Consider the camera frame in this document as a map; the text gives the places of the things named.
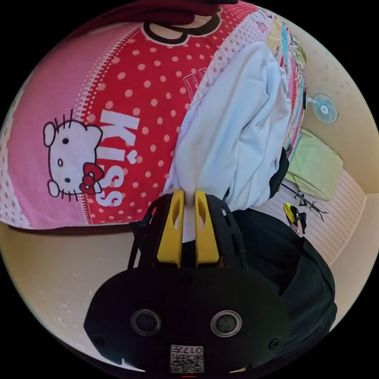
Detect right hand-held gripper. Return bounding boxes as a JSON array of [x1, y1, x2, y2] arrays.
[[283, 202, 308, 229]]

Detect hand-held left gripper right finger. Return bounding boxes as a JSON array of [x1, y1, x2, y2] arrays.
[[193, 190, 221, 265]]

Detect black folded garment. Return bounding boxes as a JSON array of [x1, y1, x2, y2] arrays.
[[268, 146, 290, 199]]

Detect light blue fan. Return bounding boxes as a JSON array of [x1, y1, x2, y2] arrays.
[[303, 92, 339, 125]]

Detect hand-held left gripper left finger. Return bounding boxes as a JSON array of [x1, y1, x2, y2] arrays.
[[157, 189, 186, 265]]

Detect bed with cartoon printed sheet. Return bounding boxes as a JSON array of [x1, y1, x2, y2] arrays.
[[0, 0, 308, 237]]

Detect light green cloth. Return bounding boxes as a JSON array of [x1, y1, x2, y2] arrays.
[[284, 128, 344, 202]]

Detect white long sleeve shirt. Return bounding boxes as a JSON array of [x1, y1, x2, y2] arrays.
[[163, 41, 293, 244]]

